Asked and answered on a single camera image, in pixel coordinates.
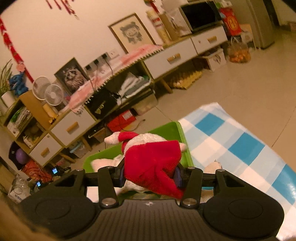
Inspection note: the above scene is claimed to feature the white soft cloth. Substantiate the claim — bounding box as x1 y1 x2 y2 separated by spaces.
90 155 124 172

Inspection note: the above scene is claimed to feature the cream bunny plush doll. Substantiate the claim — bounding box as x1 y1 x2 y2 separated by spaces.
204 160 222 174

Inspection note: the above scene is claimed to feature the red santa plush toy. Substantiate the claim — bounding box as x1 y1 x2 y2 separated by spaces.
104 132 187 199

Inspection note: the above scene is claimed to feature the blue white checkered mat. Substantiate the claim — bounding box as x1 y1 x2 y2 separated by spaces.
179 102 296 240

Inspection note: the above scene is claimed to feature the green plastic storage bin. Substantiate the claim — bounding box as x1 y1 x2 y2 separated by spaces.
83 121 194 173

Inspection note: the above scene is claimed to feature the red box under cabinet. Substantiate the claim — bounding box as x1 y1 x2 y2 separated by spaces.
106 110 136 132

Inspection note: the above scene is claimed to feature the wooden tv cabinet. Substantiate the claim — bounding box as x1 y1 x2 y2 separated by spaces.
16 24 227 166

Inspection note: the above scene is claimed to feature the purple ball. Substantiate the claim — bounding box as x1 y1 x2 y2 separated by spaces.
16 148 30 165

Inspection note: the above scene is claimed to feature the egg tray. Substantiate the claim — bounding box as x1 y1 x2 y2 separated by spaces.
168 71 202 90

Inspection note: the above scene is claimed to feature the framed cat picture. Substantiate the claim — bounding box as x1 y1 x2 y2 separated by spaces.
54 57 89 95

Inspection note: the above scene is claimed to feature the white desk fan pair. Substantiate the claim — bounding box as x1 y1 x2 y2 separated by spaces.
32 76 64 106

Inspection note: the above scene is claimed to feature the white cardboard box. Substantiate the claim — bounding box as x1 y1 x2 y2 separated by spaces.
201 48 227 72

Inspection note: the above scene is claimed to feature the pink lace cloth runner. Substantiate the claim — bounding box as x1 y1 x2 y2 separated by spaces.
64 44 164 113

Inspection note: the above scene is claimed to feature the blue stitch plush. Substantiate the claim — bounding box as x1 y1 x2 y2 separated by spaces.
9 72 29 97

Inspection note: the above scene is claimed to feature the bag of oranges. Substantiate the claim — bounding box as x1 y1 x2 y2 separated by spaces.
227 37 251 63

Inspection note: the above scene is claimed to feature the framed cartoon girl picture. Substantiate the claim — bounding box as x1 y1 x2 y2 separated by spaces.
108 13 156 53

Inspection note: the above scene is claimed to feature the potted green plant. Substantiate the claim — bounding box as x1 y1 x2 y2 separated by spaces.
1 60 16 115

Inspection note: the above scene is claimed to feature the red gift box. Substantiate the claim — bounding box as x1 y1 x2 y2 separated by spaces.
219 8 242 37

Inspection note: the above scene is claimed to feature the grey refrigerator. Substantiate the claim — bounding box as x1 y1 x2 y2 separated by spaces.
246 0 274 49

